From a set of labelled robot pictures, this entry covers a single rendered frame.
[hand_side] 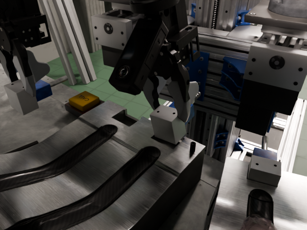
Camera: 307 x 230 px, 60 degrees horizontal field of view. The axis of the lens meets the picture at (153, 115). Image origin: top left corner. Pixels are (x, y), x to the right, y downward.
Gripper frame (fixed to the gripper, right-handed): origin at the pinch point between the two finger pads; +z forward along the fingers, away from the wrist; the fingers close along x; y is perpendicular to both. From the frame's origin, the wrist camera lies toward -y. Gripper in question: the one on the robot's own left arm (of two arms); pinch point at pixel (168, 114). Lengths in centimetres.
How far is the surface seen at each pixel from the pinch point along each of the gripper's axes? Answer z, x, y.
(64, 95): 8.9, 44.1, 3.6
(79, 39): 45, 183, 103
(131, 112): 92, 114, 81
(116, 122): 3.3, 11.5, -3.6
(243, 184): 11.0, -14.2, -0.2
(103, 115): 2.7, 15.7, -3.4
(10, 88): -7.5, 28.2, -13.5
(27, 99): -4.7, 26.0, -12.3
